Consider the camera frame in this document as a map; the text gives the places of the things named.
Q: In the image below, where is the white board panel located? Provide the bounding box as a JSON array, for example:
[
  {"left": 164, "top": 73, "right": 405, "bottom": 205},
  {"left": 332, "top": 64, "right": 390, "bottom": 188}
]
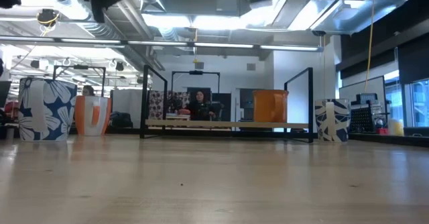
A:
[{"left": 339, "top": 75, "right": 387, "bottom": 101}]

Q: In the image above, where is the black perforated crate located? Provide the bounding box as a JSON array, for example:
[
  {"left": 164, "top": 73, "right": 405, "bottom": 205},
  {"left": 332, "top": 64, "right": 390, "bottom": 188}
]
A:
[{"left": 349, "top": 93, "right": 386, "bottom": 133}]

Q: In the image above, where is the long ceiling light strip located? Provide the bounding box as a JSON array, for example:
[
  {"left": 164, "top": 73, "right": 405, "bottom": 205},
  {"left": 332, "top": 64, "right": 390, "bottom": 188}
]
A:
[{"left": 0, "top": 36, "right": 324, "bottom": 53}]

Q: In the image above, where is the window pane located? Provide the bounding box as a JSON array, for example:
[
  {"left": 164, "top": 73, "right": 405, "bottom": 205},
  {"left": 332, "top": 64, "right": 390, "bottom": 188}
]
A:
[{"left": 404, "top": 78, "right": 429, "bottom": 129}]

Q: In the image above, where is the wooden shelf with black frame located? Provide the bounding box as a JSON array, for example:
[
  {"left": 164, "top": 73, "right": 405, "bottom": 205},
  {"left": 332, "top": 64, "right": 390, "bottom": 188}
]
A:
[{"left": 139, "top": 64, "right": 314, "bottom": 144}]

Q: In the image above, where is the plain orange mug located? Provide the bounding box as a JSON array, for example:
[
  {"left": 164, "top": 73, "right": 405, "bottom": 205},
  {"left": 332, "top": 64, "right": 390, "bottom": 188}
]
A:
[{"left": 252, "top": 89, "right": 290, "bottom": 123}]

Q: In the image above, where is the rectangular metal air duct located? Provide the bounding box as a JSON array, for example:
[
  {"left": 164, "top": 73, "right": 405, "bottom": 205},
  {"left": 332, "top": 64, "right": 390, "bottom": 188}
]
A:
[{"left": 310, "top": 0, "right": 412, "bottom": 36}]

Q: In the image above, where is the orange and white mug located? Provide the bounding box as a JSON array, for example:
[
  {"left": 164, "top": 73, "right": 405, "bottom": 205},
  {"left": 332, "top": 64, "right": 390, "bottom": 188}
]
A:
[{"left": 74, "top": 95, "right": 113, "bottom": 137}]

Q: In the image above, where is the black metal workstation frame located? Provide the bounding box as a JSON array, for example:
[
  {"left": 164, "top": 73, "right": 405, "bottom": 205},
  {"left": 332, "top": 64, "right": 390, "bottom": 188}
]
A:
[{"left": 171, "top": 70, "right": 221, "bottom": 94}]

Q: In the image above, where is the black ceiling cable reel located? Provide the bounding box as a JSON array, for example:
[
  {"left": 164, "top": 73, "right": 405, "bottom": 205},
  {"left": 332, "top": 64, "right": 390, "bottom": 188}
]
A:
[{"left": 36, "top": 8, "right": 60, "bottom": 27}]

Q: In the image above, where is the floral patterned panel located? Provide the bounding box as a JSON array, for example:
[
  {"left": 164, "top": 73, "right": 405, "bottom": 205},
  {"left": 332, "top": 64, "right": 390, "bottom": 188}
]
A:
[{"left": 148, "top": 90, "right": 190, "bottom": 120}]

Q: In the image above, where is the blue white floral mug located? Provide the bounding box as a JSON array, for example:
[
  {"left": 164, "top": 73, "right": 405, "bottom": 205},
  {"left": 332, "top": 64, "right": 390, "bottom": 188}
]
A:
[{"left": 18, "top": 77, "right": 78, "bottom": 142}]

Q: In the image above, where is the hanging yellow cable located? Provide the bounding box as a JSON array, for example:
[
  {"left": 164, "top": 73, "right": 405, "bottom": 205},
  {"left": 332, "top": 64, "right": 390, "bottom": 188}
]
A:
[{"left": 364, "top": 0, "right": 375, "bottom": 84}]

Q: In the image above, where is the black bag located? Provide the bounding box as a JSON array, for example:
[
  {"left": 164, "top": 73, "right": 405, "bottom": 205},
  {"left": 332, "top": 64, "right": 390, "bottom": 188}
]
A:
[{"left": 109, "top": 111, "right": 134, "bottom": 129}]

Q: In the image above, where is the seated person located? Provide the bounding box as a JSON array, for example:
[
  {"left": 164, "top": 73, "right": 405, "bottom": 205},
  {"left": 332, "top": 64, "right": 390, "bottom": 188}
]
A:
[{"left": 182, "top": 89, "right": 217, "bottom": 121}]

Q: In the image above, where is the yellow container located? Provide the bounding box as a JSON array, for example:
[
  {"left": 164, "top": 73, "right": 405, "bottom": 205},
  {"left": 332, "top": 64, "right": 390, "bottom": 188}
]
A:
[{"left": 388, "top": 118, "right": 405, "bottom": 137}]

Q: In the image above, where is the white navy patterned mug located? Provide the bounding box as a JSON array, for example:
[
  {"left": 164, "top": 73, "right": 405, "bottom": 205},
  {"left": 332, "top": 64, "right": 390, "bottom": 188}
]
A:
[{"left": 314, "top": 98, "right": 351, "bottom": 143}]

